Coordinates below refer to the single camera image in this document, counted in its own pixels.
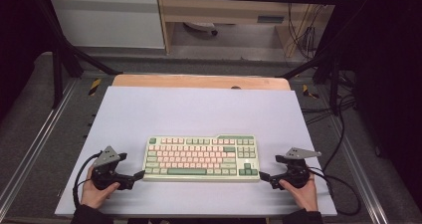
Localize wooden table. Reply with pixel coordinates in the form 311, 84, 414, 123
111, 74, 292, 92

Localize white cabinet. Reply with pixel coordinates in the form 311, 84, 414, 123
49, 0, 166, 50

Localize dark curtain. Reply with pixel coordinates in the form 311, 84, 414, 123
0, 0, 56, 118
324, 0, 422, 212

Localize white table board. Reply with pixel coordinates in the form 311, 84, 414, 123
54, 86, 337, 218

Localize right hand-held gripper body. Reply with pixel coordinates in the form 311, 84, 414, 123
269, 146, 322, 190

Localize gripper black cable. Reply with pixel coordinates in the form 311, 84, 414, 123
307, 166, 362, 217
73, 151, 103, 209

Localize person's right hand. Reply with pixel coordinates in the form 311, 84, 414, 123
278, 172, 318, 213

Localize black floor cables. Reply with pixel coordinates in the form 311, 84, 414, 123
300, 94, 357, 173

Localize hanging cable bundle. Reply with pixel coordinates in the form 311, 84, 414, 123
287, 0, 327, 61

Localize yellow clamp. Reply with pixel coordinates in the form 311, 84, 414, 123
302, 84, 320, 100
88, 78, 103, 97

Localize office chair base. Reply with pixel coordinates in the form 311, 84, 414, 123
183, 21, 219, 37

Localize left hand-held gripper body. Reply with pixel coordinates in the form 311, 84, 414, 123
91, 145, 135, 191

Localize aluminium floor rail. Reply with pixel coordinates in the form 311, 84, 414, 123
327, 113, 390, 224
0, 79, 79, 212

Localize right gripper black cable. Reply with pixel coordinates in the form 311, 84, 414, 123
307, 166, 362, 217

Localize person's left hand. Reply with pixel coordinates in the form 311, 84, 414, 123
80, 165, 121, 210

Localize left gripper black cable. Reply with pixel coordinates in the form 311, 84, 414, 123
73, 151, 103, 209

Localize right yellow clamp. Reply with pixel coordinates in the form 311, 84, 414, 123
302, 84, 320, 100

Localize light wooden desk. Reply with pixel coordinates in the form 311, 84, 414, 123
155, 0, 344, 58

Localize left yellow clamp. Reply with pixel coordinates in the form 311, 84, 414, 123
88, 78, 103, 97

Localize black metal stand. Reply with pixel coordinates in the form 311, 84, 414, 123
280, 48, 343, 116
33, 0, 123, 110

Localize pink and green keyboard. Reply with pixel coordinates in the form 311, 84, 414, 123
141, 133, 262, 183

